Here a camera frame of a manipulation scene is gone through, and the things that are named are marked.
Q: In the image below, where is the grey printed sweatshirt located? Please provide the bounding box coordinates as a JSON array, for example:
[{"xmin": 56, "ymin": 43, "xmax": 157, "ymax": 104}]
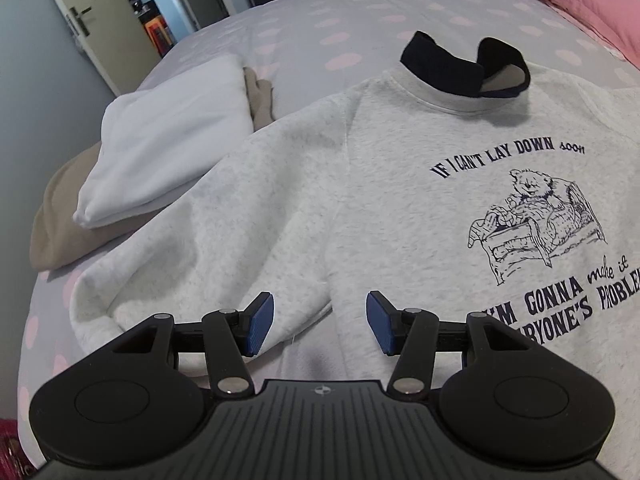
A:
[{"xmin": 69, "ymin": 30, "xmax": 640, "ymax": 480}]

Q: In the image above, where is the white folded garment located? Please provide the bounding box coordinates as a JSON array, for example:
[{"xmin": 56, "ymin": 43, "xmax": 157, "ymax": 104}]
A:
[{"xmin": 73, "ymin": 54, "xmax": 254, "ymax": 229}]

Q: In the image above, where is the beige folded garment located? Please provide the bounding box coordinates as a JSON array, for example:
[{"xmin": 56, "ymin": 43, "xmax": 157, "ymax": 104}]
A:
[{"xmin": 29, "ymin": 67, "xmax": 273, "ymax": 271}]

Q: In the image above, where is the white door with handle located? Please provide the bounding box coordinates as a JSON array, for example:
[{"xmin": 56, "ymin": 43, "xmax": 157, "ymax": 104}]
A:
[{"xmin": 54, "ymin": 0, "xmax": 160, "ymax": 96}]

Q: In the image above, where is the polka dot bed sheet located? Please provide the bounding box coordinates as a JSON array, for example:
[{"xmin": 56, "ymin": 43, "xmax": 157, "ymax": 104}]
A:
[{"xmin": 18, "ymin": 0, "xmax": 639, "ymax": 464}]

